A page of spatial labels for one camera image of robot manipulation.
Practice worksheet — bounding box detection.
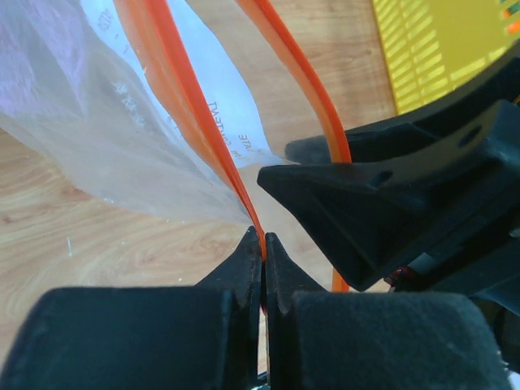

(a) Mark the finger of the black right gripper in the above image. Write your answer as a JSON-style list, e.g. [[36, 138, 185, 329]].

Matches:
[[284, 119, 414, 164]]

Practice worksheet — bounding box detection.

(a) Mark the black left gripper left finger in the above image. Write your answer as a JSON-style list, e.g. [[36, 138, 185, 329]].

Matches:
[[1, 228, 261, 389]]

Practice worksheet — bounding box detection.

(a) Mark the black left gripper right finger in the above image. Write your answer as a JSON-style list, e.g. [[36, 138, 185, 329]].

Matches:
[[264, 233, 511, 389]]

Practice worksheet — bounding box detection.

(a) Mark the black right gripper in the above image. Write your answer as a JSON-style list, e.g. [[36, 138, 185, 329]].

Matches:
[[257, 52, 520, 366]]

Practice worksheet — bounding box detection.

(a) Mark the clear zip bag orange zipper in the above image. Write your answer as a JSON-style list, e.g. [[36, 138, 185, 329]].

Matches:
[[0, 0, 353, 294]]

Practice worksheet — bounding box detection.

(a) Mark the yellow plastic basket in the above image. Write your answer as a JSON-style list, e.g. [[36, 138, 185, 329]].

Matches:
[[372, 0, 519, 114]]

